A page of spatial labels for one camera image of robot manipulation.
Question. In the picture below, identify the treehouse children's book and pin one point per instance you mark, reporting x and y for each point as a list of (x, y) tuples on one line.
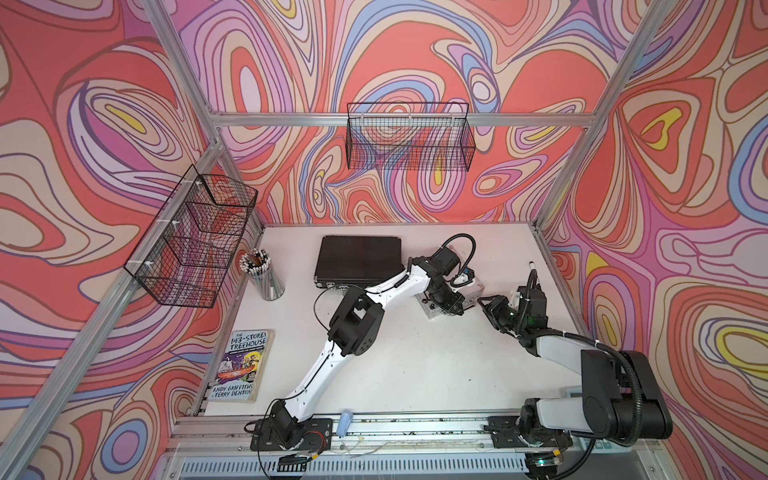
[(240, 369)]

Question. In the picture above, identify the small blue cylinder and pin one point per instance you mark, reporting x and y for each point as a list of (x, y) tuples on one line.
[(344, 422)]

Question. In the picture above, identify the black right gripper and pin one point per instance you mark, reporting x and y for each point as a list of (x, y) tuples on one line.
[(497, 303)]

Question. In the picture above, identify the black wire basket wall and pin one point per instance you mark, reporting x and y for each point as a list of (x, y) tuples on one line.
[(183, 259), (404, 135)]

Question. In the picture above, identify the black poker set case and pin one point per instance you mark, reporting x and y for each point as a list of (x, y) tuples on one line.
[(353, 260)]

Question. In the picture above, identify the silver poker set case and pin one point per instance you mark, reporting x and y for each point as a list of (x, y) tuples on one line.
[(471, 294)]

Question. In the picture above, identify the black wire basket left wall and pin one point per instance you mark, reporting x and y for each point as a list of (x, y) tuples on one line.
[(183, 259)]

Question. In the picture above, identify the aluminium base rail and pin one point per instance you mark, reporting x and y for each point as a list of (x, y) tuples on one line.
[(438, 445)]

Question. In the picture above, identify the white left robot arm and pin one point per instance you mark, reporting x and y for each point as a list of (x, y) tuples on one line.
[(288, 423)]

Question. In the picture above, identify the light green calculator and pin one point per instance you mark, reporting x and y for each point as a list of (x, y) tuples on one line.
[(601, 446)]

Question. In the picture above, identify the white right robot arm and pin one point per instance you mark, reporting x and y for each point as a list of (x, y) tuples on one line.
[(620, 399)]

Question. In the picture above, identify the black wire basket back wall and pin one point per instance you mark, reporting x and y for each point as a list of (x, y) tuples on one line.
[(404, 135)]

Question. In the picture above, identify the clear plastic pencil jar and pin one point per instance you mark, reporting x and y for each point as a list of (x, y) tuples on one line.
[(258, 266)]

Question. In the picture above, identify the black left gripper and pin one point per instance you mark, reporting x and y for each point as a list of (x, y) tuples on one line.
[(451, 307)]

